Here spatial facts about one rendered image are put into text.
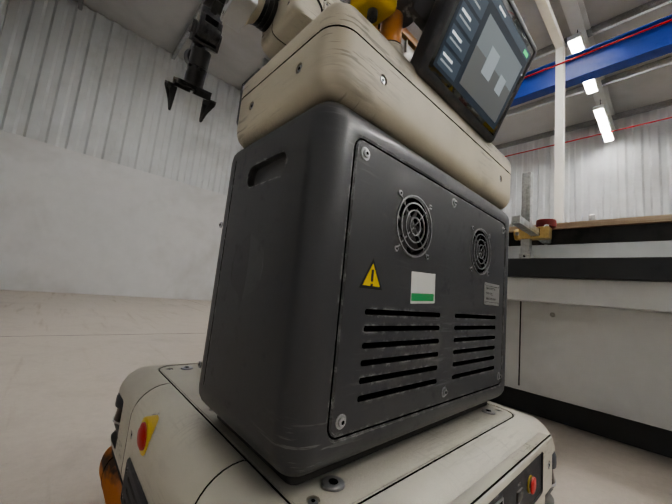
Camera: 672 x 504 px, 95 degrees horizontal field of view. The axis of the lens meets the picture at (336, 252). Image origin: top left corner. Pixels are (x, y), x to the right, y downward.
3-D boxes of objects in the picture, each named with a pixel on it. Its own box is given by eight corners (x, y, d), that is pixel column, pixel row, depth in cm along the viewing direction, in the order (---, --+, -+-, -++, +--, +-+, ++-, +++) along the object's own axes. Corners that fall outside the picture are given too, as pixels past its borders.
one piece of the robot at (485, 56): (490, 178, 63) (547, 64, 58) (381, 91, 39) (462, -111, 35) (445, 167, 71) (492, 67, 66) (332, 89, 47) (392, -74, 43)
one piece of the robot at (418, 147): (512, 468, 60) (522, 78, 71) (269, 684, 24) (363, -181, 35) (379, 408, 85) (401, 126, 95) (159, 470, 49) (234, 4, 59)
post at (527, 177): (528, 276, 133) (530, 169, 139) (519, 275, 135) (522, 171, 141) (531, 277, 135) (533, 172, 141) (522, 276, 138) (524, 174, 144)
